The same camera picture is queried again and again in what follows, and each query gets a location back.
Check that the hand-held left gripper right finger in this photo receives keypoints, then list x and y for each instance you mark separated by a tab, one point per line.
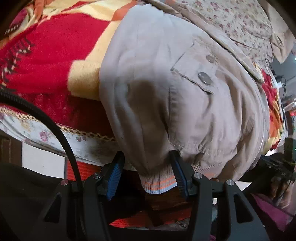
179	173

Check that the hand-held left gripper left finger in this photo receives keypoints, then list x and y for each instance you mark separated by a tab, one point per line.
114	176

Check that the grey zip jacket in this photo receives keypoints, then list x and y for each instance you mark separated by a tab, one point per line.
161	92

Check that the orange ribbed cloth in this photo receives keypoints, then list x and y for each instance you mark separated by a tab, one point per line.
138	220

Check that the floral bed sheet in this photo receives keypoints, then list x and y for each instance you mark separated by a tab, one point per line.
34	132

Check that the beige curtain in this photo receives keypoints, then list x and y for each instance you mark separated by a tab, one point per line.
281	39

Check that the red orange printed blanket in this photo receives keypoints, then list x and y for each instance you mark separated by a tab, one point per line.
46	46

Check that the floral quilt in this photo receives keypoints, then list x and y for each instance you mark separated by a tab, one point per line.
231	20

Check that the wooden bed frame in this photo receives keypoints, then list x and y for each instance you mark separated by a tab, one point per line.
9	148

